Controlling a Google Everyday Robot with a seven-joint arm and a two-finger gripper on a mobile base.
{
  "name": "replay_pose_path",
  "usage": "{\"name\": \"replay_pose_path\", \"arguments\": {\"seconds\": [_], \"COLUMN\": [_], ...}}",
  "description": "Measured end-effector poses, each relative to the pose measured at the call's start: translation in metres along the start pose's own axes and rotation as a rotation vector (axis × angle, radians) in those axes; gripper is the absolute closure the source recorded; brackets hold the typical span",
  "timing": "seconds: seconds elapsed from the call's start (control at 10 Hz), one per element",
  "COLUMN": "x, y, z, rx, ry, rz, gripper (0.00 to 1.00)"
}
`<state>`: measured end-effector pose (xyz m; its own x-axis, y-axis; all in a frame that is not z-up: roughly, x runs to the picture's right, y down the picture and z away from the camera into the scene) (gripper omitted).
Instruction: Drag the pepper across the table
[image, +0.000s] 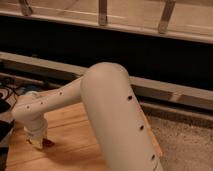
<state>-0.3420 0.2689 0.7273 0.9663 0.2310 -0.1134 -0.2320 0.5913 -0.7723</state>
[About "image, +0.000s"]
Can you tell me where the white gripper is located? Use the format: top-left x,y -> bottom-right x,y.
24,117 -> 48,149

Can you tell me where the metal chair leg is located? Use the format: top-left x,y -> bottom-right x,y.
158,0 -> 176,34
98,0 -> 107,26
18,0 -> 33,16

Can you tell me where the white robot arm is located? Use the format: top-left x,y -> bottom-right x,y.
12,62 -> 164,171

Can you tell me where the metal chair leg middle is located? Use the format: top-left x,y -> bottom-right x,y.
98,0 -> 107,26

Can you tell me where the white baseboard rail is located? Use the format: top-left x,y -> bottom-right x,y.
0,51 -> 213,110

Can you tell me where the metal chair leg left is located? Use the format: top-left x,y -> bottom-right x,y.
18,0 -> 33,16

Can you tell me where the black cables bundle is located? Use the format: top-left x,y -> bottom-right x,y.
0,76 -> 21,141

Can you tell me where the metal chair leg right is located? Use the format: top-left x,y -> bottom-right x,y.
158,0 -> 176,34

